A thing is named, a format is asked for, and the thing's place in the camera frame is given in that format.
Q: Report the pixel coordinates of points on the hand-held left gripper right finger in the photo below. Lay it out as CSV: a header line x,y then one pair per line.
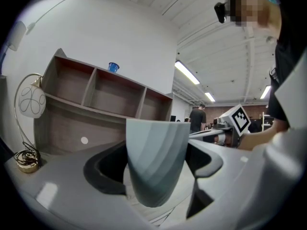
x,y
230,176

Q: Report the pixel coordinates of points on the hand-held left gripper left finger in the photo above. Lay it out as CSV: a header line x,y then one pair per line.
x,y
62,176

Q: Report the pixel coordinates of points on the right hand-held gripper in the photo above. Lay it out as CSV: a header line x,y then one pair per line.
x,y
236,126

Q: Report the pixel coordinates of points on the grey-blue striped cup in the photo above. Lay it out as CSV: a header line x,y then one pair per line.
x,y
156,162

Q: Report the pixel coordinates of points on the brown wooden shelf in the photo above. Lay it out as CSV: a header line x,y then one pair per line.
x,y
108,99

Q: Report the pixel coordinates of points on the person's right forearm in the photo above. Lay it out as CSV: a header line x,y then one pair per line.
x,y
259,138

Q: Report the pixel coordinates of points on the blue plastic cup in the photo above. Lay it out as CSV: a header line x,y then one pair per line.
x,y
113,67

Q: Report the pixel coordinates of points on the long ceiling light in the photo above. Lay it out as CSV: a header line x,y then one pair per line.
x,y
209,96
187,72
265,92

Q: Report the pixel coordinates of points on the white metal rack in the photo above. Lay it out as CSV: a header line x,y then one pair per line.
x,y
266,121

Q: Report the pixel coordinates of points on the white globe table lamp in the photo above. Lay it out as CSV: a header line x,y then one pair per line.
x,y
32,102

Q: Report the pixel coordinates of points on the person's black shirt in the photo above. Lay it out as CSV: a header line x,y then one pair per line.
x,y
286,56

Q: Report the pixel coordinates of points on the round ceiling sensor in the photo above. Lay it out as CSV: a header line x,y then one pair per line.
x,y
270,39

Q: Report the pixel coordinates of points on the person's head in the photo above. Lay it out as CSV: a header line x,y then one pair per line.
x,y
254,8

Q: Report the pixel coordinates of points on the black head camera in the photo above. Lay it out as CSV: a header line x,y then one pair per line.
x,y
220,11

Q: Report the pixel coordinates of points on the white wall box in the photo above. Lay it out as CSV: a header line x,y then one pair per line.
x,y
16,36

